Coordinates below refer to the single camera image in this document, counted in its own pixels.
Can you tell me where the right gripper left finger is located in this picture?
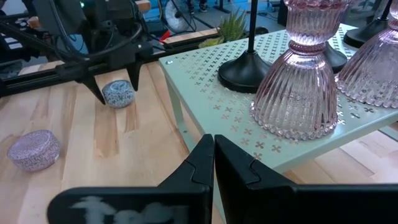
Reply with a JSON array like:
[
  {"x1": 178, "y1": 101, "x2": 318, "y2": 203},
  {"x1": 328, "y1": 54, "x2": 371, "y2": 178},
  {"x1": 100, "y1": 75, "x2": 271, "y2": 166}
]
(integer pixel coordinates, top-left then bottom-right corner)
[{"x1": 46, "y1": 134, "x2": 216, "y2": 224}]

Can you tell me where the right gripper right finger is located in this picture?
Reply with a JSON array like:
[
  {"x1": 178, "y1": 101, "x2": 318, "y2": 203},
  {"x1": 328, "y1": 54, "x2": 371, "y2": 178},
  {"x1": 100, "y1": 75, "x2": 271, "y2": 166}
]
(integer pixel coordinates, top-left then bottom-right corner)
[{"x1": 214, "y1": 134, "x2": 398, "y2": 224}]

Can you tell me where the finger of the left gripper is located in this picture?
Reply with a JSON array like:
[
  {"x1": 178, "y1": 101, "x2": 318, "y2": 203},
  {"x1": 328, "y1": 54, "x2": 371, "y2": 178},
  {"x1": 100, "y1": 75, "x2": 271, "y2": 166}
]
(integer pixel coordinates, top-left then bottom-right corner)
[
  {"x1": 126, "y1": 42, "x2": 154, "y2": 92},
  {"x1": 54, "y1": 61, "x2": 107, "y2": 105}
]

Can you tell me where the blue patterned candle tin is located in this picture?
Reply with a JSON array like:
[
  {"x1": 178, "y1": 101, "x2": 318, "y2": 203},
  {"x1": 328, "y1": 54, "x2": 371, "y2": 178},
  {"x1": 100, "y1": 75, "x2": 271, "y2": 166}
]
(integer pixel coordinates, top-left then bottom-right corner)
[{"x1": 101, "y1": 78, "x2": 136, "y2": 110}]

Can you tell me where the pink patterned candle tin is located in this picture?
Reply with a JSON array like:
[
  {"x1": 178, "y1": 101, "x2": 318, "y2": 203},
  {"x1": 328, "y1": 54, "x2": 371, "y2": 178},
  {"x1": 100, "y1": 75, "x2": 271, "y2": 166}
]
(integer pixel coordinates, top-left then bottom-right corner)
[{"x1": 6, "y1": 129, "x2": 62, "y2": 173}]

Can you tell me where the black metal candlestick holder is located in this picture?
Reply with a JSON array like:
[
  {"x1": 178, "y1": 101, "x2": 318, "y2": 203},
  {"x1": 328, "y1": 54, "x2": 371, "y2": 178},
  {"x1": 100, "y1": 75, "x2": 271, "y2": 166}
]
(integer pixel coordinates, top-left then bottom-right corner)
[
  {"x1": 217, "y1": 0, "x2": 274, "y2": 94},
  {"x1": 323, "y1": 41, "x2": 349, "y2": 75},
  {"x1": 343, "y1": 0, "x2": 394, "y2": 49}
]

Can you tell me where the pink ribbed glass candle holder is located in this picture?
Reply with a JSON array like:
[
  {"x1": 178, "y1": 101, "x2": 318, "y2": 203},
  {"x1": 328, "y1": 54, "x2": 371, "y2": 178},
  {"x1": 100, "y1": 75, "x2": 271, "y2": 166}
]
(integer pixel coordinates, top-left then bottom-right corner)
[
  {"x1": 334, "y1": 0, "x2": 398, "y2": 110},
  {"x1": 249, "y1": 0, "x2": 353, "y2": 141}
]

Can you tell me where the round floor fan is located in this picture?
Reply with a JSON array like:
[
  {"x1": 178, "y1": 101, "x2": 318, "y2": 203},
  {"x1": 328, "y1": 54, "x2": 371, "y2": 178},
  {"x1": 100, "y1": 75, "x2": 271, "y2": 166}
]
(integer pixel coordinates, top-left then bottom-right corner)
[{"x1": 164, "y1": 0, "x2": 196, "y2": 34}]

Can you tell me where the green perforated metal shelf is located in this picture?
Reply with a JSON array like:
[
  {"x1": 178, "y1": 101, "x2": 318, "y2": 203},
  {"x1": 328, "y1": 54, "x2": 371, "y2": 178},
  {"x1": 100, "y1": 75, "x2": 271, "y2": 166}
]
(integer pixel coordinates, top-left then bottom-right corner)
[{"x1": 158, "y1": 22, "x2": 398, "y2": 175}]

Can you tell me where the potted succulent plant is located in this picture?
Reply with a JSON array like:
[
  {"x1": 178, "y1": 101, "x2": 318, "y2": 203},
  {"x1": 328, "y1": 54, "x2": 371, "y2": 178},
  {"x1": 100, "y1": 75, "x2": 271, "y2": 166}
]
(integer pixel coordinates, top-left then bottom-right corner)
[{"x1": 198, "y1": 8, "x2": 270, "y2": 50}]

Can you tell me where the black aluminium frame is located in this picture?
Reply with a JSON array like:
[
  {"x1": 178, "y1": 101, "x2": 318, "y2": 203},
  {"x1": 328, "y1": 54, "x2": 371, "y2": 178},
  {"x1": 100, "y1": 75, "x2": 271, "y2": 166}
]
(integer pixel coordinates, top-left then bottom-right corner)
[{"x1": 0, "y1": 32, "x2": 220, "y2": 98}]

